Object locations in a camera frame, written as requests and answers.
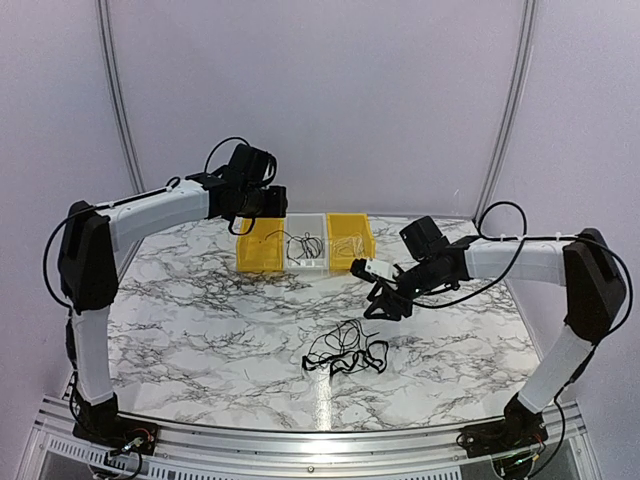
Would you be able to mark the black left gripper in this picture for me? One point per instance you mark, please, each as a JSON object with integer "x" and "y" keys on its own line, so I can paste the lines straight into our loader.
{"x": 277, "y": 205}

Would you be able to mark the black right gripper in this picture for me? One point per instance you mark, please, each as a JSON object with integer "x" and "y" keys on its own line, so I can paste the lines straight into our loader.
{"x": 389, "y": 302}

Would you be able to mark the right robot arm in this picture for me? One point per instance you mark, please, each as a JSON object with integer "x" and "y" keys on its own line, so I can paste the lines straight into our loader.
{"x": 512, "y": 323}

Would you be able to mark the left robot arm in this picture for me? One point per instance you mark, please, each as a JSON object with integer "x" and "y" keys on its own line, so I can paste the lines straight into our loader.
{"x": 92, "y": 234}

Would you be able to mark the left yellow bin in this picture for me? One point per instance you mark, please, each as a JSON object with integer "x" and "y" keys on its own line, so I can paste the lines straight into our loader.
{"x": 262, "y": 249}

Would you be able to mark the yellow bin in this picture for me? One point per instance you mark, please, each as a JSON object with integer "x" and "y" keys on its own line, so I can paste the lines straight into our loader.
{"x": 350, "y": 237}
{"x": 262, "y": 249}

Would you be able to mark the white translucent bin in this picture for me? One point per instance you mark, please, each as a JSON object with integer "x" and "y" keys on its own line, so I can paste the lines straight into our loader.
{"x": 306, "y": 243}

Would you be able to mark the right yellow bin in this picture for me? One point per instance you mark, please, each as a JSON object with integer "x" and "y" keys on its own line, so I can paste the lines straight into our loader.
{"x": 350, "y": 237}

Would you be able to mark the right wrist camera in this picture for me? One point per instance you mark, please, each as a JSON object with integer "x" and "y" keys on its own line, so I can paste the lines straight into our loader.
{"x": 370, "y": 269}

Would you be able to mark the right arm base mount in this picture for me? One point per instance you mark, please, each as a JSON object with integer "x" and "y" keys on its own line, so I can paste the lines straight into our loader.
{"x": 496, "y": 437}

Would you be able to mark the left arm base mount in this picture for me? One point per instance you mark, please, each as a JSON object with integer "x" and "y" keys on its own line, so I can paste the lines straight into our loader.
{"x": 125, "y": 431}

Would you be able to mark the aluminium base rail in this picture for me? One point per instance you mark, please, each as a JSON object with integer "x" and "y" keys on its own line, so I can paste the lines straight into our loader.
{"x": 183, "y": 451}

